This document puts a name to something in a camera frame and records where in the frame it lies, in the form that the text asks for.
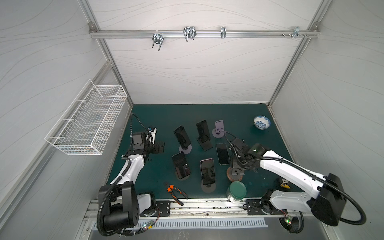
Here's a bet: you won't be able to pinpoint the brown round phone stand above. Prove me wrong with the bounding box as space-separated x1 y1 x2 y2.
227 167 244 182

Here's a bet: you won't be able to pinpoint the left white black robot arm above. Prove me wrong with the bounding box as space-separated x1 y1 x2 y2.
97 127 165 237

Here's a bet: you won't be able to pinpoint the green table mat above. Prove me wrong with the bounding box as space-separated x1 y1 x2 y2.
106 103 310 200

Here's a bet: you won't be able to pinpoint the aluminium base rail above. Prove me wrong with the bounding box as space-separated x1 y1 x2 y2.
82 196 331 221

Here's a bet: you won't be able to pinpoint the dark stand front left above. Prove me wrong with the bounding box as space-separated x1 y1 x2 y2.
175 172 191 181

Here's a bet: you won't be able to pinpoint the black square phone stand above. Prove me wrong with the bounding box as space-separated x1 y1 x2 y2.
197 137 213 152

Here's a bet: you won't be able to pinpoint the black smartphone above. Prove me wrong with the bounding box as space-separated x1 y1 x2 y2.
196 120 211 143
200 159 216 186
174 126 191 149
172 152 191 178

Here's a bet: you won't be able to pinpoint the right metal clamp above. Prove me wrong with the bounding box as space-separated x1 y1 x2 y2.
282 27 309 39

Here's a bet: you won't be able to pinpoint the yellow black tape measure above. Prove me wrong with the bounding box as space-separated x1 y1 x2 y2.
278 178 291 190

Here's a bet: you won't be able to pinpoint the green lid jar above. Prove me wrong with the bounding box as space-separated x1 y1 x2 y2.
227 181 247 203

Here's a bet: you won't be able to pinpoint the metal clamp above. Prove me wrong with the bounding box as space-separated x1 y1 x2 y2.
221 27 227 39
152 33 164 51
282 27 309 39
183 26 197 42

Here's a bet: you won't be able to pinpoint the blue edged smartphone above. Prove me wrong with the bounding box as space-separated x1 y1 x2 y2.
216 143 230 165

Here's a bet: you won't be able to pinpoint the white wire basket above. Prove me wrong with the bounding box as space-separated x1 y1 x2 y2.
45 80 127 156

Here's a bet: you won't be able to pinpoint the orange black pliers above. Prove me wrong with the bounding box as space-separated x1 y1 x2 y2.
164 182 189 206

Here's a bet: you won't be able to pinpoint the aluminium cross rail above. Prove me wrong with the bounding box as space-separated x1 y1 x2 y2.
90 29 321 39

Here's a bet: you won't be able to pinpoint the white slotted cable duct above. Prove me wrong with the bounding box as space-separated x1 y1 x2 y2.
152 217 268 230

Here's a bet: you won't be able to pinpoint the lilac phone stand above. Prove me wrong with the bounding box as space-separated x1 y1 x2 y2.
212 120 225 138

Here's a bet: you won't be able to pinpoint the left metal clamp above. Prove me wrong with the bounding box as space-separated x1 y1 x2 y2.
152 33 164 51

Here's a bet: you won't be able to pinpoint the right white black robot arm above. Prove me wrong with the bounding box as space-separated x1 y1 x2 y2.
228 138 367 227

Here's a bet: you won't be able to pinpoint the blue white porcelain bowl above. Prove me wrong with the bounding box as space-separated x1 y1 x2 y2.
254 115 271 130

